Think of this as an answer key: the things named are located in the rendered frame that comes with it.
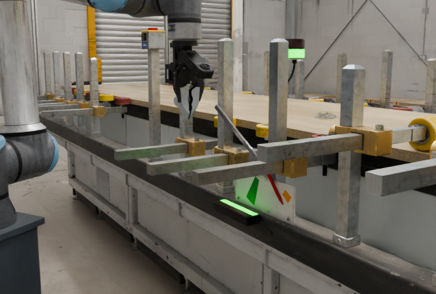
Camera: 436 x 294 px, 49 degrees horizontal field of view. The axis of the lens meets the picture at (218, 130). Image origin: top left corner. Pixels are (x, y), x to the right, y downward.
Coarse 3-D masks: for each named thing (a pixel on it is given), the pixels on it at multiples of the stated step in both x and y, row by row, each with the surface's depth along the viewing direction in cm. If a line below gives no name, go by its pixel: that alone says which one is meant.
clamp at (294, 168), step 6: (288, 162) 119; (294, 162) 118; (300, 162) 120; (306, 162) 121; (288, 168) 120; (294, 168) 119; (300, 168) 120; (306, 168) 121; (282, 174) 122; (288, 174) 120; (294, 174) 119; (300, 174) 120; (306, 174) 121
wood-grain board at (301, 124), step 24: (120, 96) 271; (144, 96) 271; (168, 96) 271; (216, 96) 271; (240, 96) 271; (264, 96) 271; (240, 120) 171; (264, 120) 167; (288, 120) 167; (312, 120) 167; (336, 120) 167; (384, 120) 167; (408, 120) 167; (408, 144) 121
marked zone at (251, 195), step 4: (256, 180) 131; (252, 184) 133; (256, 184) 132; (252, 188) 133; (256, 188) 132; (248, 192) 135; (252, 192) 133; (256, 192) 132; (248, 196) 135; (252, 196) 134; (252, 200) 134
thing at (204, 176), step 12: (312, 156) 126; (324, 156) 129; (216, 168) 112; (228, 168) 112; (240, 168) 114; (252, 168) 116; (264, 168) 118; (276, 168) 120; (192, 180) 111; (204, 180) 109; (216, 180) 111; (228, 180) 113
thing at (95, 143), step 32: (64, 128) 292; (128, 160) 206; (192, 192) 160; (224, 192) 147; (256, 224) 130; (288, 224) 121; (320, 256) 110; (352, 256) 102; (384, 256) 101; (352, 288) 103; (384, 288) 95; (416, 288) 89
